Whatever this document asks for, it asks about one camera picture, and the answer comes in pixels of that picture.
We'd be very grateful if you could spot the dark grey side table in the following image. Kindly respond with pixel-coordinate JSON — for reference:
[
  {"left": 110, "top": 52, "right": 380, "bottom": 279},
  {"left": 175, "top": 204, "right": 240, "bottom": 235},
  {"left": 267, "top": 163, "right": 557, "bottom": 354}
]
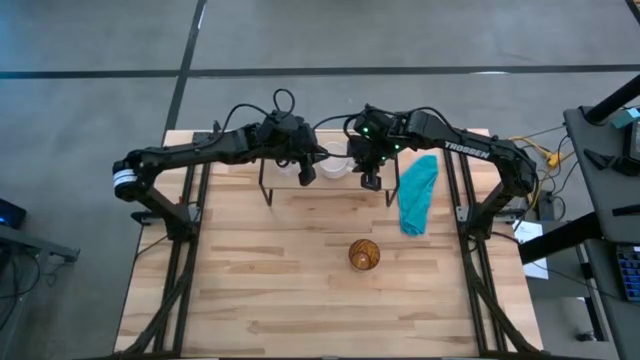
[{"left": 563, "top": 102, "right": 640, "bottom": 360}]

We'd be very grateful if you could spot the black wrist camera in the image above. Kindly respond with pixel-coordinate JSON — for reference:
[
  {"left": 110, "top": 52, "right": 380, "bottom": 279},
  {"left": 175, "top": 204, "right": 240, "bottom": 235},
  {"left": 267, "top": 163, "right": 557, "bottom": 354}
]
[
  {"left": 298, "top": 160, "right": 318, "bottom": 188},
  {"left": 360, "top": 168, "right": 383, "bottom": 193}
]

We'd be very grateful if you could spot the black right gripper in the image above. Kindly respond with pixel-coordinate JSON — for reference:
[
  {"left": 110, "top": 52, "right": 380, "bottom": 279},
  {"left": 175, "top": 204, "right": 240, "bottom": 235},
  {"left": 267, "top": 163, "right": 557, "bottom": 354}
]
[{"left": 347, "top": 104, "right": 406, "bottom": 172}]

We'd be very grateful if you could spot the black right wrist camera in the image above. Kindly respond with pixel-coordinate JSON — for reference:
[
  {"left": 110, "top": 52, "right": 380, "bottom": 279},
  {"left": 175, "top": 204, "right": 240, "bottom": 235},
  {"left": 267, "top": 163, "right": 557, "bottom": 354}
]
[{"left": 360, "top": 168, "right": 383, "bottom": 193}]

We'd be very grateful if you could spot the white ceramic mug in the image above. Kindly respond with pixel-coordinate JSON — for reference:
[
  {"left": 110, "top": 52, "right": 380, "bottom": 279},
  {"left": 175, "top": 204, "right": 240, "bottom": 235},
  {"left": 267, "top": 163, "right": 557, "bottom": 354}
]
[{"left": 318, "top": 141, "right": 359, "bottom": 180}]

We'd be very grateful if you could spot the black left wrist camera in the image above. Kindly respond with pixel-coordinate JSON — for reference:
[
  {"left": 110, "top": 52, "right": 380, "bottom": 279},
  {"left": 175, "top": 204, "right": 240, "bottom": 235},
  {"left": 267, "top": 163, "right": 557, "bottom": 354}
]
[{"left": 298, "top": 160, "right": 318, "bottom": 188}]

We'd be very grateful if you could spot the black slanted pole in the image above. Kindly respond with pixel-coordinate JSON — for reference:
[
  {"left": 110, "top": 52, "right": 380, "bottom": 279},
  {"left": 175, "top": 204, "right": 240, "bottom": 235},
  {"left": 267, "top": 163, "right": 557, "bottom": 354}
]
[{"left": 584, "top": 74, "right": 640, "bottom": 124}]

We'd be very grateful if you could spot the black metal table frame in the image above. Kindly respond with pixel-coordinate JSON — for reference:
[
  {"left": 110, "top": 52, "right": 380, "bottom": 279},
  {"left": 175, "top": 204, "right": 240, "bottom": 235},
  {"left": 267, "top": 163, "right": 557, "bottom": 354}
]
[{"left": 114, "top": 119, "right": 546, "bottom": 359}]

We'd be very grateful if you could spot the clear glass mug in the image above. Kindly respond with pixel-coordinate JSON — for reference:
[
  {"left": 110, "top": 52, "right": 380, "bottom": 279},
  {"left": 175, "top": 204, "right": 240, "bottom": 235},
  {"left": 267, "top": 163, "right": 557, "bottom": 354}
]
[{"left": 276, "top": 159, "right": 302, "bottom": 178}]

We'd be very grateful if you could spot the black slanted support bar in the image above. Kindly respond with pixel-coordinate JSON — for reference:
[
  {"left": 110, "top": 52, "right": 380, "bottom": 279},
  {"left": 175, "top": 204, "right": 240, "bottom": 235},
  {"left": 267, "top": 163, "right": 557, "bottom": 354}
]
[{"left": 518, "top": 212, "right": 604, "bottom": 266}]

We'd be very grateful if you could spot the yellow cable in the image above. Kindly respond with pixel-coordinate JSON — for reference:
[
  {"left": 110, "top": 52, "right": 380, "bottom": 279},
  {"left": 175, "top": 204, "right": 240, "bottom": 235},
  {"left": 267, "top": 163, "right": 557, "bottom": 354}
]
[{"left": 502, "top": 134, "right": 576, "bottom": 174}]

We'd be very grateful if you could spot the amber faceted plastic cup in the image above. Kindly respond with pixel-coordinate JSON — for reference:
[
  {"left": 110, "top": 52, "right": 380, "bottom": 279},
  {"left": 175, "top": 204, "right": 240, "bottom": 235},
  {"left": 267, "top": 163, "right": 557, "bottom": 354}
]
[{"left": 348, "top": 238, "right": 382, "bottom": 273}]

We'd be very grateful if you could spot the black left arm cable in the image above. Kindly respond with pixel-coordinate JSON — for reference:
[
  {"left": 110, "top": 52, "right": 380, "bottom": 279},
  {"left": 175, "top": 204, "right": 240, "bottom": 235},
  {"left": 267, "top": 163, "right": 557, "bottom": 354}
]
[{"left": 219, "top": 88, "right": 297, "bottom": 139}]

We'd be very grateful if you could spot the teal cloth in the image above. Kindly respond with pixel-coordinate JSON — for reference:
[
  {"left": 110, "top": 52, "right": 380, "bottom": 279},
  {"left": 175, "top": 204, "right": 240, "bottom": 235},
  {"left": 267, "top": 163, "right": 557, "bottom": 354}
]
[{"left": 397, "top": 154, "right": 441, "bottom": 238}]

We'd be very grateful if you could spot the small teal box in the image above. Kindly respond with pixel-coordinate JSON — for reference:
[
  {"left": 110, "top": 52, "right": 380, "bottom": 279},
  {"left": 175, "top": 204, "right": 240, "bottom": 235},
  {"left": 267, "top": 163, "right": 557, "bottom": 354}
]
[{"left": 613, "top": 106, "right": 640, "bottom": 130}]

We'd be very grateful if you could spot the black tool on side table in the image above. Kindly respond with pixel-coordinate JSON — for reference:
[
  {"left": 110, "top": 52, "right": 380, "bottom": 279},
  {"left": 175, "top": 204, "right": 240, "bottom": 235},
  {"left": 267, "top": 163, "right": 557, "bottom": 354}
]
[{"left": 583, "top": 148, "right": 640, "bottom": 178}]

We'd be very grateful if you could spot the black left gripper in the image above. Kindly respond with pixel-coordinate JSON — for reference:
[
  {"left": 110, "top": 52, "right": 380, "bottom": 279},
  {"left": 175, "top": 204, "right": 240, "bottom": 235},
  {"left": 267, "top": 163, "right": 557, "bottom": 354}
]
[{"left": 258, "top": 114, "right": 331, "bottom": 166}]

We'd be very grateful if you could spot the white paper sheet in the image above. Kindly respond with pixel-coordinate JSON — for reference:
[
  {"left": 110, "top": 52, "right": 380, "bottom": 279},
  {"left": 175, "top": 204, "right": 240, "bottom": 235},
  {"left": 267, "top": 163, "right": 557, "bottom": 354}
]
[{"left": 513, "top": 221, "right": 550, "bottom": 281}]

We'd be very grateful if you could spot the dark keypad with coloured keys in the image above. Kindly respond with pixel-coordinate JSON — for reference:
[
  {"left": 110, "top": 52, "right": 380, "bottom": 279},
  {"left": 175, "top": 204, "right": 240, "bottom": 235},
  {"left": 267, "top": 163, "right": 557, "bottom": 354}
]
[{"left": 615, "top": 243, "right": 640, "bottom": 303}]

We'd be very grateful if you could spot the grey stand leg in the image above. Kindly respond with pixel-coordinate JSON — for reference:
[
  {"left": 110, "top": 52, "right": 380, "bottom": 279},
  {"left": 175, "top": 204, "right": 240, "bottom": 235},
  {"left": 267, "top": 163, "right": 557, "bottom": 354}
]
[{"left": 0, "top": 223, "right": 82, "bottom": 265}]

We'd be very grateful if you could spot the black device with blue light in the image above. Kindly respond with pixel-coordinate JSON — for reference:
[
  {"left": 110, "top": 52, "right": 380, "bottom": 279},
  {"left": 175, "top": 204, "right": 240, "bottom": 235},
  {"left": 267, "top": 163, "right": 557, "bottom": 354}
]
[{"left": 0, "top": 198, "right": 28, "bottom": 231}]

